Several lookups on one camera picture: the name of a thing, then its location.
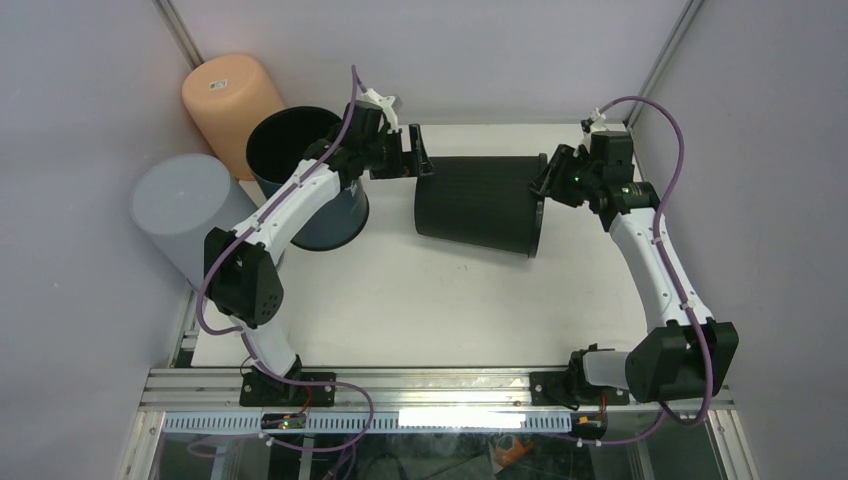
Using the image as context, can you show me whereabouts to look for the orange capybara bin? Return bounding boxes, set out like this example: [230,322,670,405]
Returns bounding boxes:
[181,54,285,180]

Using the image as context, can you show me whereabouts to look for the white slotted cable duct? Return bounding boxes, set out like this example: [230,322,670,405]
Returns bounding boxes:
[163,407,572,435]

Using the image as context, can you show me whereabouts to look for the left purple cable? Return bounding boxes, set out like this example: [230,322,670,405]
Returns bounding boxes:
[193,64,372,339]

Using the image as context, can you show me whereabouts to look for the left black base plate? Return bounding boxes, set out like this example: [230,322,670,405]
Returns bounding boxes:
[239,371,336,408]

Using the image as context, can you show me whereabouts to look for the grey plastic bin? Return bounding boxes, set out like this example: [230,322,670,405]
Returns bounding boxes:
[130,153,258,291]

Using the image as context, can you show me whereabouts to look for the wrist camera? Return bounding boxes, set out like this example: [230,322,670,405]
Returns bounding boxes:
[580,108,607,135]
[358,87,402,133]

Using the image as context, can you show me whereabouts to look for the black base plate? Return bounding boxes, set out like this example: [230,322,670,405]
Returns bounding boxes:
[528,370,630,410]
[239,371,336,408]

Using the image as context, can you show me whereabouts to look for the black ribbed bin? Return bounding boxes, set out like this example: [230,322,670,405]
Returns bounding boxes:
[414,153,548,258]

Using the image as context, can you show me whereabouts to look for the dark blue bin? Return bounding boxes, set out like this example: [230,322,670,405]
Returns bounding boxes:
[246,106,370,252]

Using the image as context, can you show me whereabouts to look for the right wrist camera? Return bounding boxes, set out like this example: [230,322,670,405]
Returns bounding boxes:
[580,108,607,135]

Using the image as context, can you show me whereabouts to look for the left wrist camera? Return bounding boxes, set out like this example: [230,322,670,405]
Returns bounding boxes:
[358,87,402,133]

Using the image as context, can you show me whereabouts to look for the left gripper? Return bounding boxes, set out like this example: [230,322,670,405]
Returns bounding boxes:
[361,125,433,181]

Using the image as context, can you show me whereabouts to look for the aluminium mounting rail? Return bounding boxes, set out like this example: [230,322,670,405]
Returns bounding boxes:
[139,366,737,415]

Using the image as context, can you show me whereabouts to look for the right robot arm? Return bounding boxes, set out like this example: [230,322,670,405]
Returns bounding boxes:
[530,131,739,405]

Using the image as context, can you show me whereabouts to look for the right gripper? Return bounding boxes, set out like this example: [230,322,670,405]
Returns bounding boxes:
[529,145,600,209]

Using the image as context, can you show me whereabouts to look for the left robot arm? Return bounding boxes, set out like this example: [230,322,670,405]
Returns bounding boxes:
[200,89,434,406]

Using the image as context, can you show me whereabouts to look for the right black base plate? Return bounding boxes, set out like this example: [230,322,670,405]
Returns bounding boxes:
[528,370,630,410]

